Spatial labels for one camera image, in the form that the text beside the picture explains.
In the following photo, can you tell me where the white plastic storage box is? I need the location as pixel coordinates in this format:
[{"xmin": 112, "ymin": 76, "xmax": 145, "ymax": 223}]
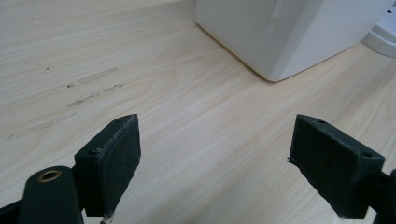
[{"xmin": 195, "ymin": 0, "xmax": 396, "ymax": 83}]

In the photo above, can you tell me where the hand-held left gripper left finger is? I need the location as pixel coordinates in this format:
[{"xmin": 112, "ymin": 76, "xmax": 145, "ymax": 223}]
[{"xmin": 74, "ymin": 113, "xmax": 142, "ymax": 218}]

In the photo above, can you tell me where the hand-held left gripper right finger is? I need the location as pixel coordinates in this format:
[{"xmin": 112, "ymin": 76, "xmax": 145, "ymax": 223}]
[{"xmin": 286, "ymin": 113, "xmax": 387, "ymax": 220}]

